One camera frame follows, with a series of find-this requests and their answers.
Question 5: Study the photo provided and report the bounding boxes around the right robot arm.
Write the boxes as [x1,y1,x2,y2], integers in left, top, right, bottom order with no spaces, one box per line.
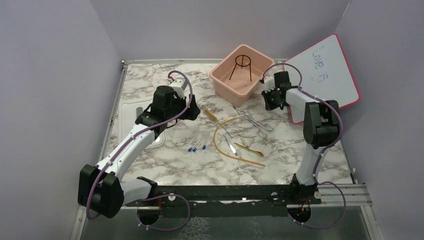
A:
[260,71,341,204]

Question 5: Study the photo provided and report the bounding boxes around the white plastic lid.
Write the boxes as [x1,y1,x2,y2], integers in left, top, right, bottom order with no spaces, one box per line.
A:
[117,97,153,142]

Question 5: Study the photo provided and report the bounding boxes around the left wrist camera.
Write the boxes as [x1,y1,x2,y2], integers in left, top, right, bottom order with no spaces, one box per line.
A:
[168,76,188,99]

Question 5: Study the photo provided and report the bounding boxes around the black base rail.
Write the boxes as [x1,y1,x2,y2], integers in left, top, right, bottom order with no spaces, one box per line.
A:
[125,183,372,220]

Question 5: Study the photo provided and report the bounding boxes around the amber rubber tubing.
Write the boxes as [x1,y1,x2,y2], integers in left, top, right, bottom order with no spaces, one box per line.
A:
[212,117,266,168]

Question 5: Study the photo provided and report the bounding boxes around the blue capped test tube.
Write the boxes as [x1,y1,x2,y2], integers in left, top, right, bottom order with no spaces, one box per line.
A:
[192,138,205,152]
[188,138,202,152]
[201,134,210,150]

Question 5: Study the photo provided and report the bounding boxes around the purple cable loop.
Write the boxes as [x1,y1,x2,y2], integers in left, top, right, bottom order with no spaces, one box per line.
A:
[136,194,193,232]

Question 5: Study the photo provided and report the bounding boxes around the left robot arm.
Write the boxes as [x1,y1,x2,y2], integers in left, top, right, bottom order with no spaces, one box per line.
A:
[77,85,200,220]

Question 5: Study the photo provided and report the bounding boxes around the pink plastic bin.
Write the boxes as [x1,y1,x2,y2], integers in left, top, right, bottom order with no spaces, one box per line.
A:
[209,44,275,107]

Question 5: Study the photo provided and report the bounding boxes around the metal spatula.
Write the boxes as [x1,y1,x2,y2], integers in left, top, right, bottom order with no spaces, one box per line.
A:
[223,135,238,156]

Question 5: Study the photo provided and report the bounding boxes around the metal crucible tongs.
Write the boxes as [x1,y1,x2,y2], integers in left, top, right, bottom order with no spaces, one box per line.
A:
[232,105,274,140]

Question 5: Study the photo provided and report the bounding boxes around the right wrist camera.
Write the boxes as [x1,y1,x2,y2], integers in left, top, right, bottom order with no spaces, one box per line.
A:
[261,75,276,93]

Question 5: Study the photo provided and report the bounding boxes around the black wire tripod ring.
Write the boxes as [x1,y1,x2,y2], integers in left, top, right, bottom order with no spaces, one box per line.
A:
[228,54,253,82]

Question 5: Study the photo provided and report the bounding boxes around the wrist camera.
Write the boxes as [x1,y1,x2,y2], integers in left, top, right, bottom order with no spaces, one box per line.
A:
[261,75,276,93]
[168,76,188,99]

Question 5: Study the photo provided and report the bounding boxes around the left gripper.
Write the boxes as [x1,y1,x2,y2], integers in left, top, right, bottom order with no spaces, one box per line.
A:
[165,92,201,121]

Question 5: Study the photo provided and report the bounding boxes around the pink framed whiteboard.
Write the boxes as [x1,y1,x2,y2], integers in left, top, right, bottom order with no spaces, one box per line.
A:
[282,33,361,108]

